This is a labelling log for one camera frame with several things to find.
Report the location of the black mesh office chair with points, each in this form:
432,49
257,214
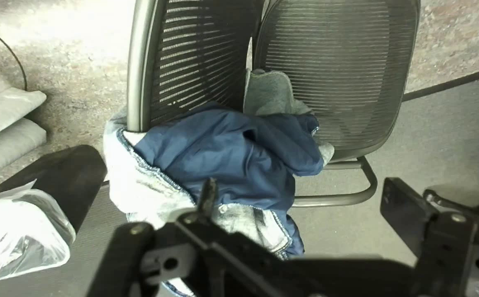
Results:
348,66

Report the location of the black flat pad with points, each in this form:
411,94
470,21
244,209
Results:
62,175

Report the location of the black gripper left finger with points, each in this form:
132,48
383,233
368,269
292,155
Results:
150,257

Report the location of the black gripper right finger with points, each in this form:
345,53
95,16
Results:
454,257

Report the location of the blue jean jacket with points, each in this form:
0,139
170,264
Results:
222,153

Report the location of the clear plastic bag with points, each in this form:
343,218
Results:
18,236

